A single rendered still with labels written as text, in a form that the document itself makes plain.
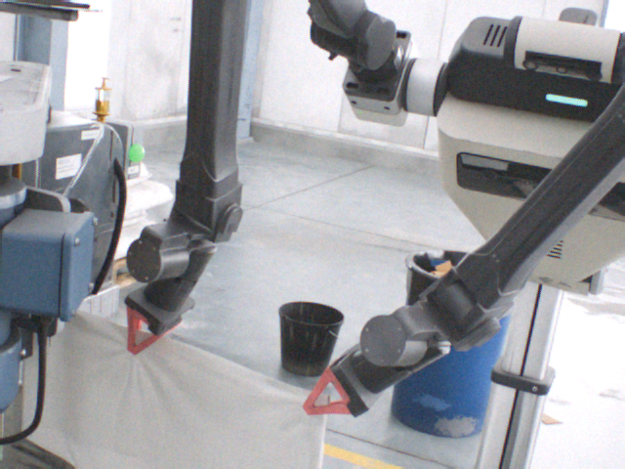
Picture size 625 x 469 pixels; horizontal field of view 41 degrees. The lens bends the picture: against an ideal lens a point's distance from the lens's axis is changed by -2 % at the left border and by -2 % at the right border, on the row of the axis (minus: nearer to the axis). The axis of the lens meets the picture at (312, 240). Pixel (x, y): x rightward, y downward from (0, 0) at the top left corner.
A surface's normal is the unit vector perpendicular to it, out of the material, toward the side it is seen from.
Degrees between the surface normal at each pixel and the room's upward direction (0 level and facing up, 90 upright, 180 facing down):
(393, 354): 75
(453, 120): 40
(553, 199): 93
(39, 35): 90
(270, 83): 90
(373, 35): 103
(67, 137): 90
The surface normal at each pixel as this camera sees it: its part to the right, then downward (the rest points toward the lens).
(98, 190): 0.91, 0.22
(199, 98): -0.58, 0.46
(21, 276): 0.02, 0.26
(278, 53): -0.39, 0.19
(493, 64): -0.38, 0.76
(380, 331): -0.52, -0.11
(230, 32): 0.77, 0.47
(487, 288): -0.75, 0.14
